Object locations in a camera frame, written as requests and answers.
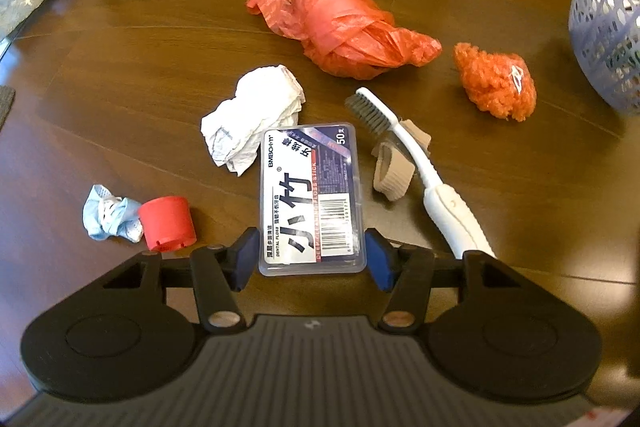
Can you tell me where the white toothbrush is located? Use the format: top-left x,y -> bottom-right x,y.
344,88 -> 496,258

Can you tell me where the red bottle cap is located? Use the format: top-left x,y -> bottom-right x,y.
138,196 -> 195,253

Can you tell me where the red plastic bag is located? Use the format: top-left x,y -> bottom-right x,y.
246,0 -> 443,80

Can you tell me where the beige elastic band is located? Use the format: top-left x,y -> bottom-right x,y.
371,119 -> 432,202

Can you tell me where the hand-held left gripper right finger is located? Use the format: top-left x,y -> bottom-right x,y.
365,229 -> 523,334

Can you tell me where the grey doormat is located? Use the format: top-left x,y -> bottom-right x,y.
0,86 -> 17,130

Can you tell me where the blue face mask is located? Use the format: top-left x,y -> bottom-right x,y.
82,184 -> 146,243

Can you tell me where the crumpled white tissue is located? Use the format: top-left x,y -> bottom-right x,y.
201,65 -> 307,178

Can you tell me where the orange fluffy ball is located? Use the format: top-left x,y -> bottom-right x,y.
453,42 -> 537,122

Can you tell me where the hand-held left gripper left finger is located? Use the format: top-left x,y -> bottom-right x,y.
102,228 -> 262,334

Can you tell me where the purple plastic mesh basket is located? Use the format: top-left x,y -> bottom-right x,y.
568,0 -> 640,116

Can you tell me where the clear dental floss box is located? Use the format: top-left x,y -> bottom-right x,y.
258,123 -> 370,278

